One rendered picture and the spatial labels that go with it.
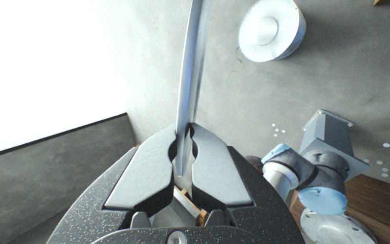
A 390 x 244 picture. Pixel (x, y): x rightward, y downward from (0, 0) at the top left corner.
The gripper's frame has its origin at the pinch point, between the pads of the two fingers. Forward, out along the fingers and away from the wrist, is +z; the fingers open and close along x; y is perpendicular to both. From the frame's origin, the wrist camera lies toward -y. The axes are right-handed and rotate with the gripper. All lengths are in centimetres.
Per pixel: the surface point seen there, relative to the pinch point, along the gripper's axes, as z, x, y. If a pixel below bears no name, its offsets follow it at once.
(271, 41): 65, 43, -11
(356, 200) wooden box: 24, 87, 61
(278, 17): 65, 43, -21
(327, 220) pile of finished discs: 20, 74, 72
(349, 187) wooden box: 31, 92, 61
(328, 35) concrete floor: 71, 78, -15
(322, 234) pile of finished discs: 18, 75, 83
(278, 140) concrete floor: 74, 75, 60
